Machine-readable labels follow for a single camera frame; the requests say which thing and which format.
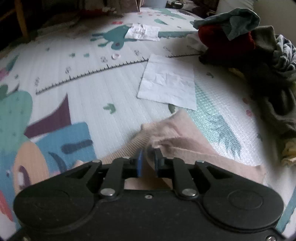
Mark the pink knit sweater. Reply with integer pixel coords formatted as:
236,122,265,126
74,109,266,191

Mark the white crumpled paper sheet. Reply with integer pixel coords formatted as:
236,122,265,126
137,54,197,110

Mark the cartoon print play mat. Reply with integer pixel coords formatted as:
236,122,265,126
1,8,295,240

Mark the cream quilted garment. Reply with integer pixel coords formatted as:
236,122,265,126
281,138,296,166

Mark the dark red black garment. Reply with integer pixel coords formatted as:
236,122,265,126
198,26,295,139

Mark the small white paper far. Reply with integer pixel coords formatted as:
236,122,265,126
125,24,160,42

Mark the teal blue garment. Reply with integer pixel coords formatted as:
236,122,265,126
193,8,260,40

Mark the grey hoodie garment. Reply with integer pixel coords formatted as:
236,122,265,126
273,35,295,82

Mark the wooden chair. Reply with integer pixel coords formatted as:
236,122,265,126
15,0,30,43

